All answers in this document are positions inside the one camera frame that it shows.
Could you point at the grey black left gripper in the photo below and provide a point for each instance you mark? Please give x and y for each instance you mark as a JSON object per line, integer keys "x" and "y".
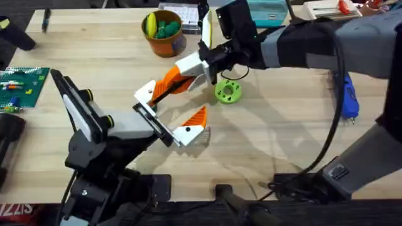
{"x": 132, "y": 125}

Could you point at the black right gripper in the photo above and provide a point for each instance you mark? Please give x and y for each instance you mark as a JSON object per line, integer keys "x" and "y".
{"x": 224, "y": 56}

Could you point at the orange ribbed wedge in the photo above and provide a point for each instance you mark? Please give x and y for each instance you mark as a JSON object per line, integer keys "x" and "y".
{"x": 160, "y": 89}

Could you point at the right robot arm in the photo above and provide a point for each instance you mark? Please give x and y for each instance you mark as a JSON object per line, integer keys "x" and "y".
{"x": 361, "y": 40}

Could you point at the blue electric screwdriver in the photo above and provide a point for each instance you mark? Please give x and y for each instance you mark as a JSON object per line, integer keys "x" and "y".
{"x": 349, "y": 97}

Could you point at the green disc with holes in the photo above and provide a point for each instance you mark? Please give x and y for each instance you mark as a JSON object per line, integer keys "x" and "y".
{"x": 228, "y": 91}

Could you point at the right wrist upright plate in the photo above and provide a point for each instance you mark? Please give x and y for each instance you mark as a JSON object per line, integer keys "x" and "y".
{"x": 206, "y": 28}

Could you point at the wrist upright plate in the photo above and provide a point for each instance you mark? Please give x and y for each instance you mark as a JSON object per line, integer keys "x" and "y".
{"x": 78, "y": 106}
{"x": 206, "y": 28}

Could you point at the orange tub with toys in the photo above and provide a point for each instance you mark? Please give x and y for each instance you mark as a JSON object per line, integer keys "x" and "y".
{"x": 163, "y": 33}

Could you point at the clear box with white label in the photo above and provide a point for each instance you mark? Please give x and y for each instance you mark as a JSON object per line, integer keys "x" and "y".
{"x": 185, "y": 15}

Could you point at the left wrist upright plate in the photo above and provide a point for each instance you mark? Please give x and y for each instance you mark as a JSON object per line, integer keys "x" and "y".
{"x": 78, "y": 106}

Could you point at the teal pouch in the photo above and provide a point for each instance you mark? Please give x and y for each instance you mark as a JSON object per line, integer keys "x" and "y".
{"x": 267, "y": 12}

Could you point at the green board with blocks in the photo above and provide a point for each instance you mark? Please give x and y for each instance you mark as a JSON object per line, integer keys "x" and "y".
{"x": 22, "y": 89}

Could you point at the black pen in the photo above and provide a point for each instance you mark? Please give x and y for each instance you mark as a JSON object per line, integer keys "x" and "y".
{"x": 46, "y": 20}

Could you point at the white device with red part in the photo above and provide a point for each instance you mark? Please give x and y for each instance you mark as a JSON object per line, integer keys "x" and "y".
{"x": 329, "y": 9}

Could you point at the black cylindrical object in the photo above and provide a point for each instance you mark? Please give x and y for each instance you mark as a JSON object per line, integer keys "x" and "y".
{"x": 9, "y": 138}

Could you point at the black tool with yellow mark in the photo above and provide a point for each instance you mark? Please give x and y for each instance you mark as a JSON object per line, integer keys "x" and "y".
{"x": 15, "y": 36}

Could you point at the red printed sign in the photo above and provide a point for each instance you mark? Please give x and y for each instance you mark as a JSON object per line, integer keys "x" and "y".
{"x": 17, "y": 212}

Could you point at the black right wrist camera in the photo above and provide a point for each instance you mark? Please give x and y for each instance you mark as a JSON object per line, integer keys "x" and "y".
{"x": 237, "y": 19}

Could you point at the black stand post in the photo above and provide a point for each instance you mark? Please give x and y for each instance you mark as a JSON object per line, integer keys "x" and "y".
{"x": 232, "y": 201}

